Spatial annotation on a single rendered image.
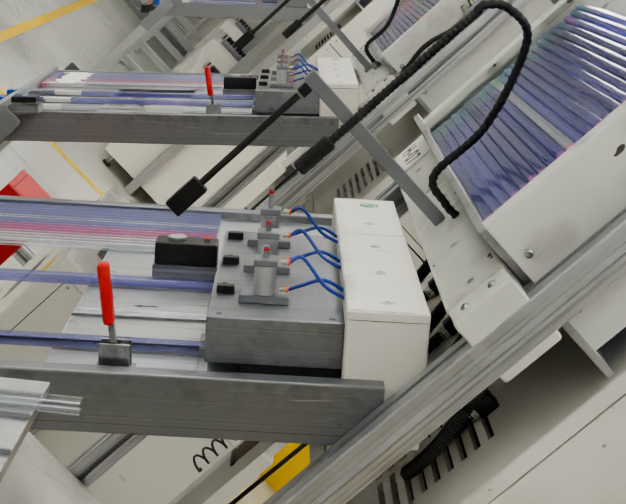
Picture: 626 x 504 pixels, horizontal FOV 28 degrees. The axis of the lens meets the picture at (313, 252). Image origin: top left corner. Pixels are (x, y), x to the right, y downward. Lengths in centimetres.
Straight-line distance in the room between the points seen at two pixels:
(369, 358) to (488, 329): 13
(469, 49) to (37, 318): 107
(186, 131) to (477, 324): 154
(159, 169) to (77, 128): 334
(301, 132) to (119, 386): 146
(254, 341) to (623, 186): 38
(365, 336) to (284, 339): 8
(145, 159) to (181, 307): 454
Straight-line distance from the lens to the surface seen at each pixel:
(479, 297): 115
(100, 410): 121
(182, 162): 594
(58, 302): 273
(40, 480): 193
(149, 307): 143
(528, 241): 115
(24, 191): 224
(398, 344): 120
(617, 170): 115
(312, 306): 126
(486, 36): 256
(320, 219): 184
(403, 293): 125
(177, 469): 284
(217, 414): 120
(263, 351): 122
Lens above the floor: 145
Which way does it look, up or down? 10 degrees down
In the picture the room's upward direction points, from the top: 49 degrees clockwise
